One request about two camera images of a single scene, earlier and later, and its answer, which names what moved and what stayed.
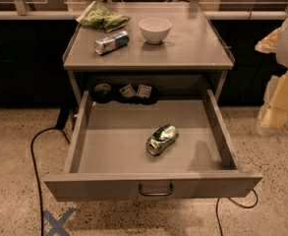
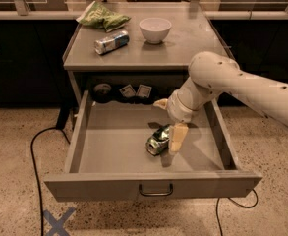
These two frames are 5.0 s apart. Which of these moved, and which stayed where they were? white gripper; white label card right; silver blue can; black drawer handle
Moved: white gripper
Stayed: white label card right; silver blue can; black drawer handle
